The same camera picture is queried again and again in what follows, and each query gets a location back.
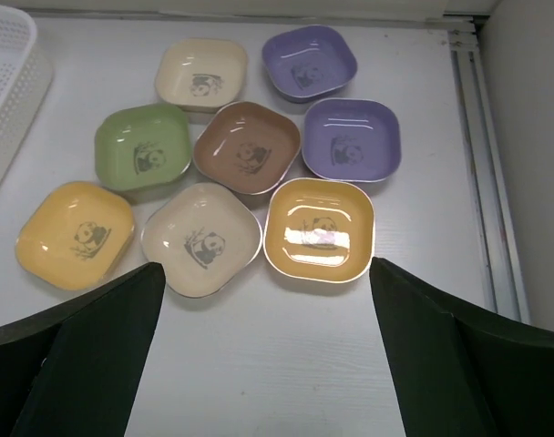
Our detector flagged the aluminium frame rail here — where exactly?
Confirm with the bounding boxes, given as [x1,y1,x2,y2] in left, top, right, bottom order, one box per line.
[448,15,531,324]

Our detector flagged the white perforated plastic bin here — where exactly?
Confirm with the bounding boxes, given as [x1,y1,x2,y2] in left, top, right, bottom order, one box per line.
[0,5,53,184]

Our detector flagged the brown panda plate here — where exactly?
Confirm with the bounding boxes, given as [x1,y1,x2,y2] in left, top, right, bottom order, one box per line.
[193,101,301,195]

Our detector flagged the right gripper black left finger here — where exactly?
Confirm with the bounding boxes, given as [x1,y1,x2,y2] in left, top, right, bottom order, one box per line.
[0,262,166,436]

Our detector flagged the yellow panda plate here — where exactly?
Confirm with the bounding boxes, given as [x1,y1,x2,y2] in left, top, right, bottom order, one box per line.
[263,178,375,284]
[15,181,135,291]

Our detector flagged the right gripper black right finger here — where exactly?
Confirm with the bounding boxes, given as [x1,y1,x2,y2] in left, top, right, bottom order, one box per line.
[370,258,554,436]

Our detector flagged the purple panda plate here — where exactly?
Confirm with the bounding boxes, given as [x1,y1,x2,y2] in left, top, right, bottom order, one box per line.
[262,25,358,103]
[302,98,402,183]

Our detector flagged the cream panda plate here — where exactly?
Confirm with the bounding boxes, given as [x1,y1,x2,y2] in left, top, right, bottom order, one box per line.
[141,182,262,299]
[155,38,249,112]

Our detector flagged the purple panda plate near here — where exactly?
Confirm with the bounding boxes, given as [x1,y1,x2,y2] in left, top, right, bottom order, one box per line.
[302,98,402,183]

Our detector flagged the green panda plate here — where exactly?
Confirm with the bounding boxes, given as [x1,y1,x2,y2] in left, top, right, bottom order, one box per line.
[94,103,192,192]

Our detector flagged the purple panda plate far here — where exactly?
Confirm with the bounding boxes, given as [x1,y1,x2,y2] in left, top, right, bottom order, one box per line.
[262,25,358,103]

